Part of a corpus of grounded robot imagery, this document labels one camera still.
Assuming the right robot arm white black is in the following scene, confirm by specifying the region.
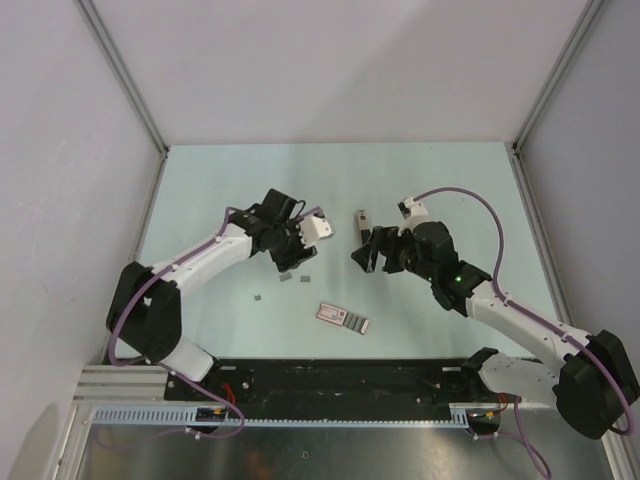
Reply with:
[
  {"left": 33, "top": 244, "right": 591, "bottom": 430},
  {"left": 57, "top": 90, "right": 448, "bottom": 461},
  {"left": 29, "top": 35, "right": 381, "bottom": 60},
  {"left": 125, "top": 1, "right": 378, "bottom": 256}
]
[{"left": 351, "top": 221, "right": 639, "bottom": 440}]

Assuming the red white staple box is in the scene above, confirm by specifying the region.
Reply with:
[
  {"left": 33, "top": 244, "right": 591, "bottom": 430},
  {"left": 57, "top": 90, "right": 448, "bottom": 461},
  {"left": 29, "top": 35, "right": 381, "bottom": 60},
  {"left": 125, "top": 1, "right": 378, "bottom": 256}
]
[{"left": 316, "top": 303, "right": 370, "bottom": 335}]

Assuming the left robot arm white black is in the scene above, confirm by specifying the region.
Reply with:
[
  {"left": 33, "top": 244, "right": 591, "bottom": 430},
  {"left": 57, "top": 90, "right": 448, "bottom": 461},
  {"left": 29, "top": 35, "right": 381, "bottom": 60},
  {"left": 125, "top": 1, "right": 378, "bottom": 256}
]
[{"left": 106, "top": 189, "right": 334, "bottom": 400}]

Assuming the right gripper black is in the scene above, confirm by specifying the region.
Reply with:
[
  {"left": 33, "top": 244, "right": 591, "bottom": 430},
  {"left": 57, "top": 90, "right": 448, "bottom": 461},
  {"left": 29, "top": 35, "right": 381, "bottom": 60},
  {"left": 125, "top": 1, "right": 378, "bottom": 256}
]
[{"left": 351, "top": 226, "right": 436, "bottom": 283}]

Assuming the stapler metal magazine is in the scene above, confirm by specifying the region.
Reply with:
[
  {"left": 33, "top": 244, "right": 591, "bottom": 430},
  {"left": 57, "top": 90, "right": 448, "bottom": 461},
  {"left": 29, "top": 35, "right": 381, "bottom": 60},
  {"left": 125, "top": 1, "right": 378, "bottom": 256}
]
[{"left": 355, "top": 210, "right": 371, "bottom": 245}]

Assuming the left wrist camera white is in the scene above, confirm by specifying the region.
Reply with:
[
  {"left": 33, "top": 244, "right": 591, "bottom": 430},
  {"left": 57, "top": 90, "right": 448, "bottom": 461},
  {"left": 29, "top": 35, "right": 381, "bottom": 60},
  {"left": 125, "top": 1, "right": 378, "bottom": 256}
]
[{"left": 299, "top": 215, "right": 335, "bottom": 248}]

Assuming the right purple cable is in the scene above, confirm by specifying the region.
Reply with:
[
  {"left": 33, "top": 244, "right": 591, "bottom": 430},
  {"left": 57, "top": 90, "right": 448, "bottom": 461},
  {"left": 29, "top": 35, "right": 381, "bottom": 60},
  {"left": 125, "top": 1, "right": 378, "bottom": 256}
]
[{"left": 409, "top": 186, "right": 632, "bottom": 473}]

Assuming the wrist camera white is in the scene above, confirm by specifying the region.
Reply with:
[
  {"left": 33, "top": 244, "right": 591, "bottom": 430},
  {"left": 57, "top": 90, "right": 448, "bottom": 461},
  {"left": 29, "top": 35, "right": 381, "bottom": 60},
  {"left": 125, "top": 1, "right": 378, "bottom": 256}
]
[
  {"left": 397, "top": 197, "right": 430, "bottom": 232},
  {"left": 299, "top": 215, "right": 335, "bottom": 248}
]

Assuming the grey slotted cable duct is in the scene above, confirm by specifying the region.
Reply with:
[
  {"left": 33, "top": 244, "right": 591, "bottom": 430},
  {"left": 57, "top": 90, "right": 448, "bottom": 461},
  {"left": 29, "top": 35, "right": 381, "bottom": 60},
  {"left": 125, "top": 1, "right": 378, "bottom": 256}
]
[{"left": 92, "top": 403, "right": 497, "bottom": 429}]

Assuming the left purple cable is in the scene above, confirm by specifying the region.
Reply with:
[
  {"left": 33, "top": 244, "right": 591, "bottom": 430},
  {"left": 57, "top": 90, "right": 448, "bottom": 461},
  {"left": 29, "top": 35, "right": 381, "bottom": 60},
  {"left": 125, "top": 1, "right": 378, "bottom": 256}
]
[{"left": 92, "top": 206, "right": 326, "bottom": 451}]

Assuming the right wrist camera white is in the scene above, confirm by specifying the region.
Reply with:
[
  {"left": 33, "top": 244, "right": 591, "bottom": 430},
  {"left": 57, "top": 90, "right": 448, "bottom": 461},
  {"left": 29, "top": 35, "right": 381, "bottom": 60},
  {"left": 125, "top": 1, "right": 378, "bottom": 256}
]
[{"left": 397, "top": 197, "right": 430, "bottom": 232}]

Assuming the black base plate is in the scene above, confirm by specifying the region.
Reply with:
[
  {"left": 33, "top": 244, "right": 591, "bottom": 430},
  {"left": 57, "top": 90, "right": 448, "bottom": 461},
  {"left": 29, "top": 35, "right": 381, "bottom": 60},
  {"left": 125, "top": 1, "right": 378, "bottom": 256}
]
[{"left": 164, "top": 356, "right": 522, "bottom": 421}]

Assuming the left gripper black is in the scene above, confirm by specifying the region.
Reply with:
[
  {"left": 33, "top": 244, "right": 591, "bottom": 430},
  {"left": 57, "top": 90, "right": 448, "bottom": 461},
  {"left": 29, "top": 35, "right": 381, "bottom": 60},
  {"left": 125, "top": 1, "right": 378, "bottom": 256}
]
[{"left": 270, "top": 216, "right": 317, "bottom": 273}]

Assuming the purple cable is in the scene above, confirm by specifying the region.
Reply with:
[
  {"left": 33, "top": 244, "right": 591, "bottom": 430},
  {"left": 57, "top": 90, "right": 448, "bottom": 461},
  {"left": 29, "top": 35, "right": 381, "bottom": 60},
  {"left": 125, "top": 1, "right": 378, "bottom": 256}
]
[
  {"left": 92, "top": 206, "right": 326, "bottom": 451},
  {"left": 409, "top": 186, "right": 632, "bottom": 473}
]

